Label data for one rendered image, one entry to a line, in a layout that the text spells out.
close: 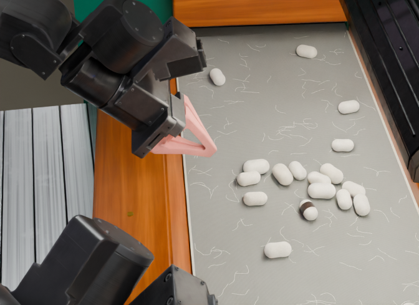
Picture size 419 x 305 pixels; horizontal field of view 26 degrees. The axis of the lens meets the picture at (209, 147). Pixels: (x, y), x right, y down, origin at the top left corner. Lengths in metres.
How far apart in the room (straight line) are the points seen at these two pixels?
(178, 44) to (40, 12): 0.15
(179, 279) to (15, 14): 0.40
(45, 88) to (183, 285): 2.16
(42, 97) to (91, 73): 1.78
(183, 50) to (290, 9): 0.51
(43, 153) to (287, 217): 0.43
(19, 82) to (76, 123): 1.40
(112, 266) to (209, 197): 0.53
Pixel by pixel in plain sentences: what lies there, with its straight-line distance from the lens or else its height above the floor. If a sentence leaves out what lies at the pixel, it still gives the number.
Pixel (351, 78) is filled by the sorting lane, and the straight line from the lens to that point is 1.45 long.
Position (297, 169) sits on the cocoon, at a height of 0.76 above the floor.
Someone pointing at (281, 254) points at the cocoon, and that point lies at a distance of 1.11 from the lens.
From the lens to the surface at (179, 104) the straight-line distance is 1.04.
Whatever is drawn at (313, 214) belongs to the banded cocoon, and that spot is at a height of 0.75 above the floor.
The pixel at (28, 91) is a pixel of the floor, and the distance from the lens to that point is 2.81.
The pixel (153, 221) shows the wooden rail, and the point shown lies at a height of 0.76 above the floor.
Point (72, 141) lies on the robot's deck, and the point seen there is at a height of 0.67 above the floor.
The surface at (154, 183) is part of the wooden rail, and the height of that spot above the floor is 0.77.
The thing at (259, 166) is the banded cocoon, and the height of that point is 0.76.
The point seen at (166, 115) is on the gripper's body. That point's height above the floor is 0.94.
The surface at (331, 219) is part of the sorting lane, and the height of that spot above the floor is 0.74.
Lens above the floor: 1.51
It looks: 37 degrees down
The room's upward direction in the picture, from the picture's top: straight up
